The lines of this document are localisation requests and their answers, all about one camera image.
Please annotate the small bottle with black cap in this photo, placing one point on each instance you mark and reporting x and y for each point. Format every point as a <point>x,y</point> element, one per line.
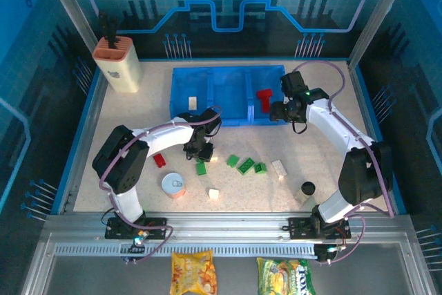
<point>307,188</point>

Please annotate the small LED circuit board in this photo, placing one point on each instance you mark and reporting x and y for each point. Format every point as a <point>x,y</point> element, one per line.
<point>139,236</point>
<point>333,249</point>

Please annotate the aluminium frame beam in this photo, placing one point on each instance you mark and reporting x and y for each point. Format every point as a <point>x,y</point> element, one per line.
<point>224,222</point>

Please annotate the long green lego brick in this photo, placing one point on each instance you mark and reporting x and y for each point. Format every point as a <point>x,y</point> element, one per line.
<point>247,165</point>

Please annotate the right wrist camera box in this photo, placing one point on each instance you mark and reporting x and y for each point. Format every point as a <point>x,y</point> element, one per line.
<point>293,82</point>

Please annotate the blue three-compartment bin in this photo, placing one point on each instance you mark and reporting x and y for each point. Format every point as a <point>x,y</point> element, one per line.
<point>228,81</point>

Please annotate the long white lego brick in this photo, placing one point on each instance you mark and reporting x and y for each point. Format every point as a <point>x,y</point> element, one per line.
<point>192,102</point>
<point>279,169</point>

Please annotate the tin can with pull tab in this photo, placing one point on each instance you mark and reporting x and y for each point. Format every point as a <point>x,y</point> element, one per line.
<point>172,184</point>

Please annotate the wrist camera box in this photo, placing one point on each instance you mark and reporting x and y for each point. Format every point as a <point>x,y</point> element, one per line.
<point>210,122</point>
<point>293,82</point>

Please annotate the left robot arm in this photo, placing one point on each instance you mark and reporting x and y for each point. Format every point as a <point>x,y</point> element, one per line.
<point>121,167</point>

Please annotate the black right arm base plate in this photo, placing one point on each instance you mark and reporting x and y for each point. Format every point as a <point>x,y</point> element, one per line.
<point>300,227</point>

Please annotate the green snack bag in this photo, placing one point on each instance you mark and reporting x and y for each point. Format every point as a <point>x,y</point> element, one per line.
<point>286,276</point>

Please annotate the small white lego brick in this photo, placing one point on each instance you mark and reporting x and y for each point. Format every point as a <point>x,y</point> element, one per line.
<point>214,193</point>
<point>214,159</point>

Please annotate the aluminium frame post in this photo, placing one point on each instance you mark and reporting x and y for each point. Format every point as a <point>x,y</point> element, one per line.
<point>67,1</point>
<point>383,5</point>

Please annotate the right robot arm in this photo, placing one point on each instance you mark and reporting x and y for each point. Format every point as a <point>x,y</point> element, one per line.
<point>362,170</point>

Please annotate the small red lego brick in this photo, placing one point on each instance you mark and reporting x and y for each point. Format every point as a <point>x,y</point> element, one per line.
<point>159,161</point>

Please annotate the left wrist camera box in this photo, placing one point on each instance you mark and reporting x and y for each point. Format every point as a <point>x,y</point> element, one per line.
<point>210,122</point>

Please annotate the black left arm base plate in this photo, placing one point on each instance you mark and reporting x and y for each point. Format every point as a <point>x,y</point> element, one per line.
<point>157,230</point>

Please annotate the yellow chip bag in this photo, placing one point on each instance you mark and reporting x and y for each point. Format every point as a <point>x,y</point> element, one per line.
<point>193,272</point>

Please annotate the cream and peach knife block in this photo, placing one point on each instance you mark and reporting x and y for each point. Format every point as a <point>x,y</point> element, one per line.
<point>121,70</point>

